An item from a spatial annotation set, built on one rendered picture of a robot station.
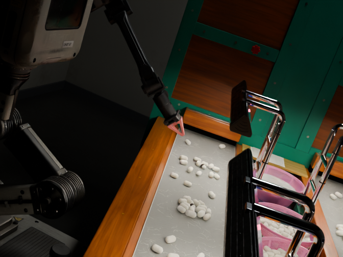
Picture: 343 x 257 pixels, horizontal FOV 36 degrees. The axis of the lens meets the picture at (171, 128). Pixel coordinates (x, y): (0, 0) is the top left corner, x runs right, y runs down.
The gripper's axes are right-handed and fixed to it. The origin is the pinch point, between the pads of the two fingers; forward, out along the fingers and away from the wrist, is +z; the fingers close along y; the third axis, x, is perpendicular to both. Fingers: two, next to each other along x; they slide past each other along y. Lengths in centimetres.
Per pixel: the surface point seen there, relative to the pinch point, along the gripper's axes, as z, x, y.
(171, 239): 11, 2, -71
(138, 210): 1, 10, -61
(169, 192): 9.0, 7.0, -35.2
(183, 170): 11.5, 5.3, -9.5
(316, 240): 9, -40, -110
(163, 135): 0.0, 12.2, 15.6
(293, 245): 16, -33, -95
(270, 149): 19.4, -30.4, -13.5
